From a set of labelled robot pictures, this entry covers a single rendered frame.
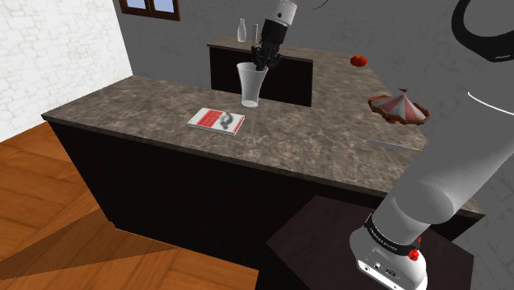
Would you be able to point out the red white striped umbrella dish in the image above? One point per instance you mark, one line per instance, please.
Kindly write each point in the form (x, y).
(399, 106)

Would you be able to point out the dark kitchen counter cabinet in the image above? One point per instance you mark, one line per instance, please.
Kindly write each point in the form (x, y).
(168, 188)

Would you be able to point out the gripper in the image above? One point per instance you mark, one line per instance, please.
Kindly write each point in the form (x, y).
(273, 37)

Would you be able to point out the white flared vase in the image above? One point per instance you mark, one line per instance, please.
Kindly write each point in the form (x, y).
(251, 86)

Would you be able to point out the silver knife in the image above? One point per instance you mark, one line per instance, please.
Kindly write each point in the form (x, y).
(391, 144)

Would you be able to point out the brown framed window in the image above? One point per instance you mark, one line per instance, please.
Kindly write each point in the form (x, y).
(149, 9)

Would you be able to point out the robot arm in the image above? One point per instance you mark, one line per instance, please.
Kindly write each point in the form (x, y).
(445, 176)

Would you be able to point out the clear glass bottle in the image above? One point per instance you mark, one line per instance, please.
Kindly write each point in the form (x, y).
(241, 32)

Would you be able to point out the red and white book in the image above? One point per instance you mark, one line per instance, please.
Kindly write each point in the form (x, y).
(215, 120)

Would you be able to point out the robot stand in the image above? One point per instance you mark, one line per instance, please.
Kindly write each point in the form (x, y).
(317, 245)

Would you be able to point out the clear drinking glass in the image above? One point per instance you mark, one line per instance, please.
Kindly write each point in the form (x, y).
(255, 33)

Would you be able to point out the red tomato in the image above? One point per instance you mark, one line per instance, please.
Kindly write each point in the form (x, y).
(358, 60)

